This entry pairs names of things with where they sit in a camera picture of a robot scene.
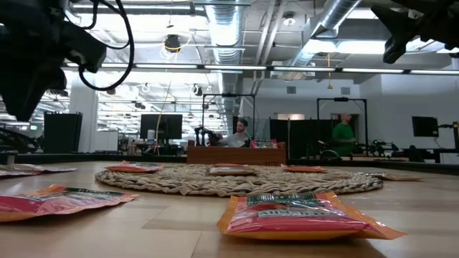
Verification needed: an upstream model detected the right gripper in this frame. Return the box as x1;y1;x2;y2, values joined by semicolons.
371;0;437;65

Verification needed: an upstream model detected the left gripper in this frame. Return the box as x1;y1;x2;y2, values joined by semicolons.
0;24;69;122

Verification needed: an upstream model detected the beige tea packet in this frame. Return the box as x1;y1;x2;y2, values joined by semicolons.
360;171;424;182
207;165;259;177
0;163;78;176

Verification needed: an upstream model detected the black partition panel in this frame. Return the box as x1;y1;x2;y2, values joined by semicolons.
43;111;84;154
269;118;340;159

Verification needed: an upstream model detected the person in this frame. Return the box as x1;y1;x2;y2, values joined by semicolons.
217;118;254;148
331;113;359;158

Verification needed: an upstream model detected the black computer monitor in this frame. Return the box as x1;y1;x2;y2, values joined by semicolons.
139;113;184;141

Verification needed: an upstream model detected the wooden compartment tray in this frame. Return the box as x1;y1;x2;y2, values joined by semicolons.
186;139;287;166

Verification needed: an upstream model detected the round woven placemat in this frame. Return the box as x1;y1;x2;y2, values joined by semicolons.
95;163;384;197

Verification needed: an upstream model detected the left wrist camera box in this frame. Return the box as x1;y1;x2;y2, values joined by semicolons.
59;21;108;74

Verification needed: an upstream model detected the black aluminium table frame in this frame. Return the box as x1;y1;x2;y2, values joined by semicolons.
0;152;459;176

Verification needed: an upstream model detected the black wall monitor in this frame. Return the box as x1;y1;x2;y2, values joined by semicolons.
411;115;440;138

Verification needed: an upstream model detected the black camera cable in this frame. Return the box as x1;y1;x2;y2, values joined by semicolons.
64;0;136;92

